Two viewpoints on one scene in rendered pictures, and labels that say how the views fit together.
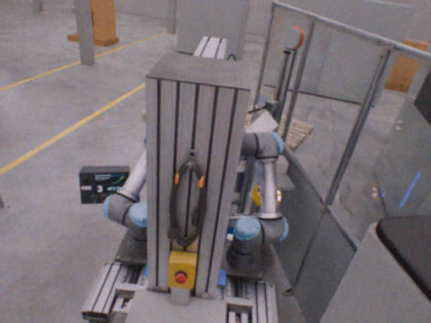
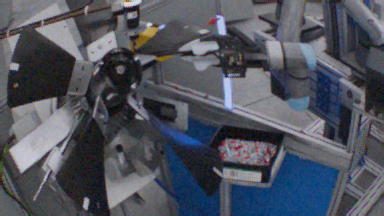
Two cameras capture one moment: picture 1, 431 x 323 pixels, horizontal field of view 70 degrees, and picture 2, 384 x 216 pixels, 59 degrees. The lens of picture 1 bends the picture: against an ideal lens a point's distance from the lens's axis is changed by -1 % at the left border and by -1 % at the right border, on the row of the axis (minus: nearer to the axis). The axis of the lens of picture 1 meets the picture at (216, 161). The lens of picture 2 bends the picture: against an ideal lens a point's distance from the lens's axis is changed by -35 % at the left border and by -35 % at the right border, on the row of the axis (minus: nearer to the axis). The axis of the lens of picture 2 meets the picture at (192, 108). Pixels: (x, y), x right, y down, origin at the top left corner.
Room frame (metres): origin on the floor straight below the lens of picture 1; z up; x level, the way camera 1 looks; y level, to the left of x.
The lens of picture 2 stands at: (2.38, 0.96, 1.70)
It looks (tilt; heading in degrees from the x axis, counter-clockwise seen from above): 32 degrees down; 236
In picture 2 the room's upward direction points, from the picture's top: 6 degrees counter-clockwise
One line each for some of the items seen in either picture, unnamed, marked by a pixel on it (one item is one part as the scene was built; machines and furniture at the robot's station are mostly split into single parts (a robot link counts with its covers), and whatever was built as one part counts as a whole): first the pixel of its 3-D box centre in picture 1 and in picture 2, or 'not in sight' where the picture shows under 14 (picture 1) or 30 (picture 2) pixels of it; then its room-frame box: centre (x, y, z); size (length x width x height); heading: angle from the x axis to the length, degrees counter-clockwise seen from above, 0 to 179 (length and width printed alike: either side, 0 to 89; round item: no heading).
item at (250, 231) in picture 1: (246, 233); not in sight; (1.07, -0.19, 1.20); 0.13 x 0.12 x 0.14; 112
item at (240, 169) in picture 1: (242, 179); (59, 184); (2.20, -0.25, 0.73); 0.15 x 0.09 x 0.22; 105
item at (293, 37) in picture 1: (293, 38); not in sight; (2.45, -0.44, 1.88); 0.16 x 0.07 x 0.16; 50
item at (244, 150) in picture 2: not in sight; (246, 157); (1.66, 0.14, 0.84); 0.19 x 0.14 x 0.05; 120
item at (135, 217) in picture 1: (141, 219); (368, 27); (1.07, 0.32, 1.20); 0.13 x 0.12 x 0.14; 69
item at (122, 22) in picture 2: not in sight; (129, 15); (1.91, 0.02, 1.32); 0.09 x 0.07 x 0.10; 140
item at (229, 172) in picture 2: not in sight; (246, 155); (1.66, 0.14, 0.85); 0.22 x 0.17 x 0.07; 120
